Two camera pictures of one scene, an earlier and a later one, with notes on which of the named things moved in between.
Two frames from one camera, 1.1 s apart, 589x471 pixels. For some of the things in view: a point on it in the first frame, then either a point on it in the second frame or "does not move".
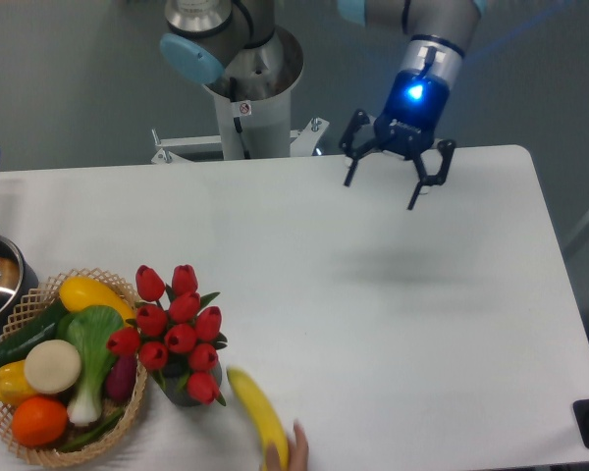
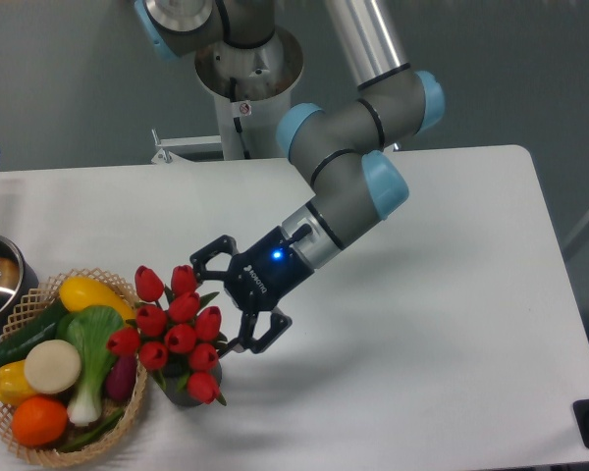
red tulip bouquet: [175, 332] does not move
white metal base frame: [303, 142] does not move
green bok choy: [96, 331] does not move
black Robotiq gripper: [412, 120] to [262, 277]
